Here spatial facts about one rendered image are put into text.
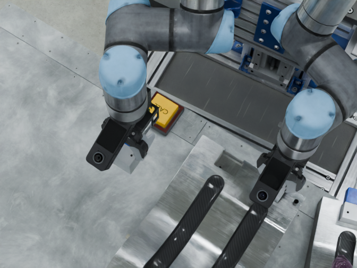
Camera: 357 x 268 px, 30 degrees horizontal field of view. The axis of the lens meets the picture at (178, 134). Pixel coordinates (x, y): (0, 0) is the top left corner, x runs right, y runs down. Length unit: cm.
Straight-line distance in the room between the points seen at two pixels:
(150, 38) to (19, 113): 57
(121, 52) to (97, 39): 153
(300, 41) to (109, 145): 39
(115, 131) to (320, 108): 38
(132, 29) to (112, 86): 11
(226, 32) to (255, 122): 113
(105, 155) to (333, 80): 43
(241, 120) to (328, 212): 82
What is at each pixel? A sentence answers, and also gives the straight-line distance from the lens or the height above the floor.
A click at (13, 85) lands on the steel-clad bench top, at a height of 80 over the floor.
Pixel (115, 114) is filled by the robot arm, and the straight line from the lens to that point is 117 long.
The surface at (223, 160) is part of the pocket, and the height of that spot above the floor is 86.
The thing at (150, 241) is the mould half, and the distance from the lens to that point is 137.
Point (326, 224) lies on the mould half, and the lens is 148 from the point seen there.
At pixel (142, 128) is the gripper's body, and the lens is 126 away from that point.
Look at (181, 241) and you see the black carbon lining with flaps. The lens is 140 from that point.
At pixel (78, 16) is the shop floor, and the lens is 268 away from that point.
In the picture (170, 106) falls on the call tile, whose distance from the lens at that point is 155.
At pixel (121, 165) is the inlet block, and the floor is 93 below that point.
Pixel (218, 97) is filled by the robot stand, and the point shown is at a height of 21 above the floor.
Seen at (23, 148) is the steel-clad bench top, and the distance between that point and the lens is 159.
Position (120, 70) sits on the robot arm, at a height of 130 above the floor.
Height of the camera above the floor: 225
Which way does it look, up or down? 68 degrees down
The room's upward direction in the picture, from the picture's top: 2 degrees clockwise
